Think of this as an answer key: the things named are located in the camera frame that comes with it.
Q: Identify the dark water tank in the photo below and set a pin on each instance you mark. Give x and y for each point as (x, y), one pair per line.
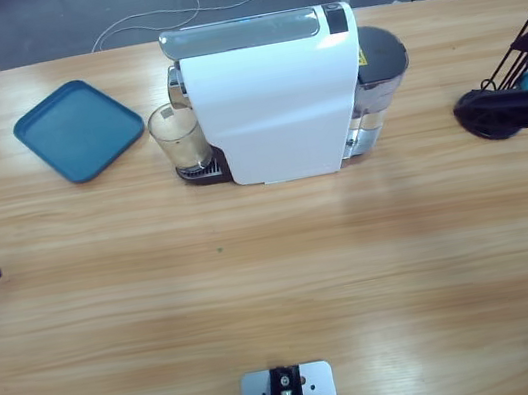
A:
(381, 66)

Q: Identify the blue rectangular plastic tray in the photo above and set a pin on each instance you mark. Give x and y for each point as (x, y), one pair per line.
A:
(78, 132)

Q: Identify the black capsule holder with rods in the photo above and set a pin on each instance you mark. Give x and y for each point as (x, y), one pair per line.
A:
(491, 133)

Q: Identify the clear drinking glass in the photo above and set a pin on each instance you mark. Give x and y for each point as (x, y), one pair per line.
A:
(178, 138)

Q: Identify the black drip tray silver grate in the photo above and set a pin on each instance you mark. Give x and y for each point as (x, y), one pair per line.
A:
(219, 172)

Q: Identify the white capsule coffee machine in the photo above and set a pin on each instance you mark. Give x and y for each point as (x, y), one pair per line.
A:
(275, 114)

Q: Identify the silver coffee machine lever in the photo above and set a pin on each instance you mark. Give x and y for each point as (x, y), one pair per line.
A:
(237, 35)

